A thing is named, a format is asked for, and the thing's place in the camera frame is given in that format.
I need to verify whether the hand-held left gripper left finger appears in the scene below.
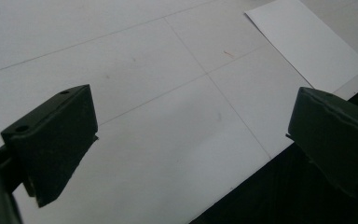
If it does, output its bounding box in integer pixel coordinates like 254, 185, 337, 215
0, 84, 99, 208

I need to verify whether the white paper sheet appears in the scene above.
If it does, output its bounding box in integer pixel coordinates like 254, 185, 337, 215
244, 0, 358, 93

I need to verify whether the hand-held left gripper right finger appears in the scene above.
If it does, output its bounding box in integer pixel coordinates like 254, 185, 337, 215
287, 87, 358, 199

